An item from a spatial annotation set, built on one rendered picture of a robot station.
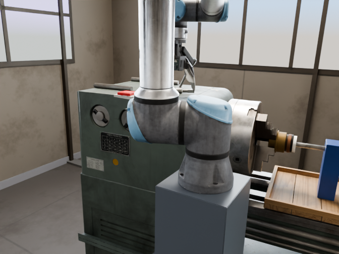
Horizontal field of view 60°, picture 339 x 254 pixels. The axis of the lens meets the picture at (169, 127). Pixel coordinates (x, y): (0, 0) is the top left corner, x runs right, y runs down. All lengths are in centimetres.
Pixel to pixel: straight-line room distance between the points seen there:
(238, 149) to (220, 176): 42
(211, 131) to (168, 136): 11
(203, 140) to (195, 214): 19
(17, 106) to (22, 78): 28
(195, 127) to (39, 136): 299
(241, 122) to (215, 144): 45
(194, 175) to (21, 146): 288
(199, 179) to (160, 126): 17
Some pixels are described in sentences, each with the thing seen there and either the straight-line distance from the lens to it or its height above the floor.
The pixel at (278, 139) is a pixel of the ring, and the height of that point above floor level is 110.
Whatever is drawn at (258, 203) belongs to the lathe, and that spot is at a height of 86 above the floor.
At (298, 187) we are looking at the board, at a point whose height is 89.
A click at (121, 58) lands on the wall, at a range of 418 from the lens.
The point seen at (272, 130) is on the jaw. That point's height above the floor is 113.
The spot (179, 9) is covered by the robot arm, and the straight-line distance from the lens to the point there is 105.
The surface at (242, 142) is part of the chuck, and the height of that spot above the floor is 110.
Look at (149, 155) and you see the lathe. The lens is 121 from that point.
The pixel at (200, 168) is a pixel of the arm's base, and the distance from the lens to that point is 75.
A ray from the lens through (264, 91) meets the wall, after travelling 332.
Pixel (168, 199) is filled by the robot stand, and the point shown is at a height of 107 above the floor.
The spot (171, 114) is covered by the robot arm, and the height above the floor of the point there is 129.
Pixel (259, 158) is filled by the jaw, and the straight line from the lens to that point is 128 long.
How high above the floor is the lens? 146
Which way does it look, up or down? 16 degrees down
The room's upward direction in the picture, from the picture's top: 1 degrees clockwise
